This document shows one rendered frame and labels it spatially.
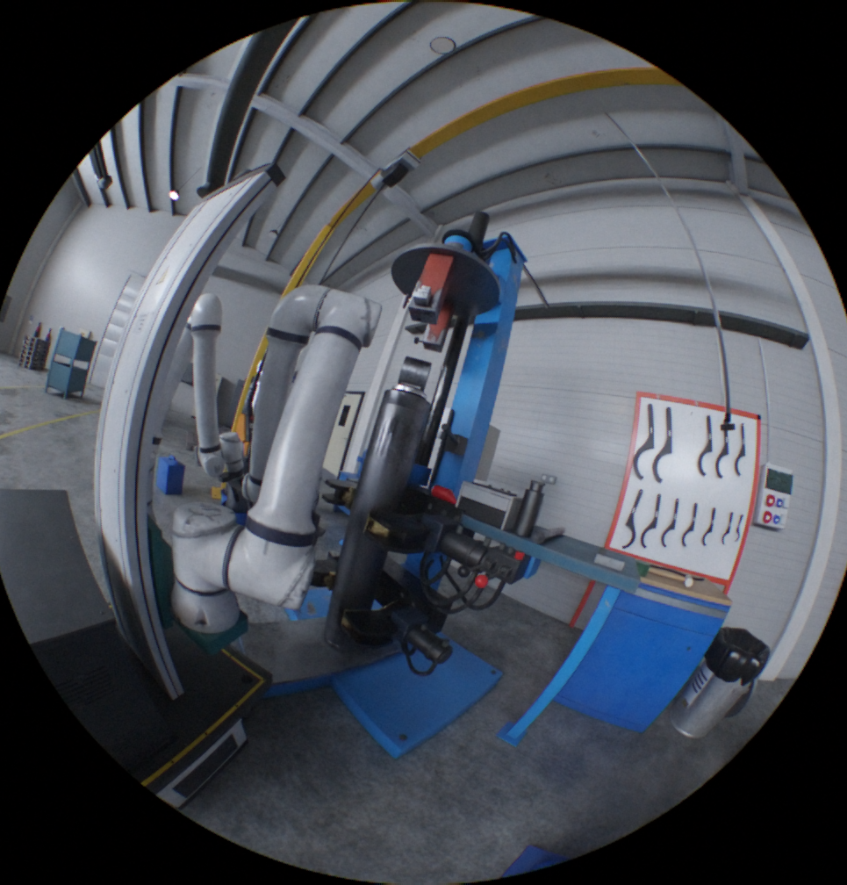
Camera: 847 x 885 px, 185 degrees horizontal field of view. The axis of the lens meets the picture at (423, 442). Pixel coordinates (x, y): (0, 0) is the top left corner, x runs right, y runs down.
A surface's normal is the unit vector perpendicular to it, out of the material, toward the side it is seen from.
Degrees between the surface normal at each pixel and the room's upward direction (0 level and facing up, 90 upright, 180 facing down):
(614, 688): 90
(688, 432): 90
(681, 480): 90
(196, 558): 89
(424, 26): 173
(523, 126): 173
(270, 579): 80
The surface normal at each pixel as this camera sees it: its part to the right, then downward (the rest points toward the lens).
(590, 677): -0.67, -0.22
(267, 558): 0.29, -0.13
